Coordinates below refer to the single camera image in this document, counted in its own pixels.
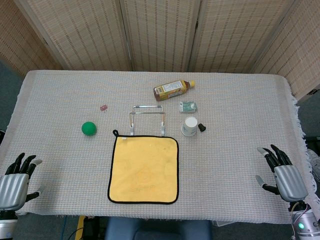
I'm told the white paper cup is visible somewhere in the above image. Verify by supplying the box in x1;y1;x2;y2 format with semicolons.
180;116;198;137

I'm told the yellow cloth with black back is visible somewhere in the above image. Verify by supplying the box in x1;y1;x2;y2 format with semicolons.
107;129;180;205

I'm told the blue seat base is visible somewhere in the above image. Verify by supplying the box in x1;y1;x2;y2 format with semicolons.
104;216;213;240

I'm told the green ball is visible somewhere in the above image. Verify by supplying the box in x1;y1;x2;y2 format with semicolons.
81;121;97;137

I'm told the small metal rack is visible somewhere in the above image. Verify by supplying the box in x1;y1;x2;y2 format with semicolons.
129;105;166;137

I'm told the white shoe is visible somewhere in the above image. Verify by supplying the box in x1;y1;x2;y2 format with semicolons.
306;148;320;181

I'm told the tea bottle with yellow cap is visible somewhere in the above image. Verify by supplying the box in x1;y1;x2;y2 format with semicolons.
152;79;196;102

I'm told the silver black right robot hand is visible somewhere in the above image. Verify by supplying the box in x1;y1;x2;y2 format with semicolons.
255;144;309;202

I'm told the black object beside table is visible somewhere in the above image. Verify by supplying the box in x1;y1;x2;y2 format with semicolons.
303;136;320;149

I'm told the white woven tablecloth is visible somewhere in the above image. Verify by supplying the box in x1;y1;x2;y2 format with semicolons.
0;69;317;227

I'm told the thin blue cable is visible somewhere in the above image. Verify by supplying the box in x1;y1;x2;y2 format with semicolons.
60;215;69;240

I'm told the yellow strap under table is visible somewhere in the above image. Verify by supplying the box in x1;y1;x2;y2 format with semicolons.
74;216;86;240

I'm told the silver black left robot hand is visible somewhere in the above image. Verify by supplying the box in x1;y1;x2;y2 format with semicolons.
0;152;47;213

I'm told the woven bamboo folding screen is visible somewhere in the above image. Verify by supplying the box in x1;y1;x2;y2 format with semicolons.
0;0;320;101

